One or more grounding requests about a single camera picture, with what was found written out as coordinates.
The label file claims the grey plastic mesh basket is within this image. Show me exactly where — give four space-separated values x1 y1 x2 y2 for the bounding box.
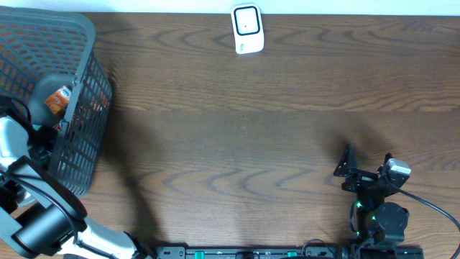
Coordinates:
1 6 112 196

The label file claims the orange snack packet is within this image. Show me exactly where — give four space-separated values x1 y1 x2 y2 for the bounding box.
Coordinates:
45 86 72 116

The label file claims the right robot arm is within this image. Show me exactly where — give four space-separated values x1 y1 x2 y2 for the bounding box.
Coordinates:
333 144 412 258

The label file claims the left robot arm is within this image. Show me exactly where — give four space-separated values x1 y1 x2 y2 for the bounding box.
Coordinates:
1 95 157 258

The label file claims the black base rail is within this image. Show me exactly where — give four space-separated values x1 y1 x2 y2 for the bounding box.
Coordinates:
155 244 424 259

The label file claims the right camera cable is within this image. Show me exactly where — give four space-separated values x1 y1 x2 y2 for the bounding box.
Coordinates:
380 172 460 259

